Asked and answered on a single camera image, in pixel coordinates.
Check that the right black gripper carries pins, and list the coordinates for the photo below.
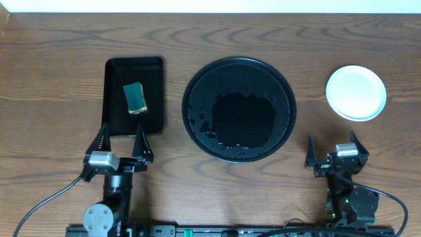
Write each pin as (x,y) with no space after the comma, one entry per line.
(321,168)

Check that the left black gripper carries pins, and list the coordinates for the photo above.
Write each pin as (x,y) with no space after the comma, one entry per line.
(125,165)

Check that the green yellow sponge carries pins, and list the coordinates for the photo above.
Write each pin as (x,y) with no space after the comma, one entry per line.
(135,98)

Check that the light blue plate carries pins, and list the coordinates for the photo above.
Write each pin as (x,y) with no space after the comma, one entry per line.
(356,93)

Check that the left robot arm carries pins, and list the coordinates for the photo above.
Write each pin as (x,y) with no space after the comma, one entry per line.
(107,217)

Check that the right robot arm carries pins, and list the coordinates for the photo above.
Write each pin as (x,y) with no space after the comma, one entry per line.
(351,206)

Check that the black rectangular tray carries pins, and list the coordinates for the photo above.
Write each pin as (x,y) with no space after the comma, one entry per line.
(148,71)

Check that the black round tray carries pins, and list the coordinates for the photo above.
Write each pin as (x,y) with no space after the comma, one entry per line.
(239,109)

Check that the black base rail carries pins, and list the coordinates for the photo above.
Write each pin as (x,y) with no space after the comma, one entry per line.
(194,231)

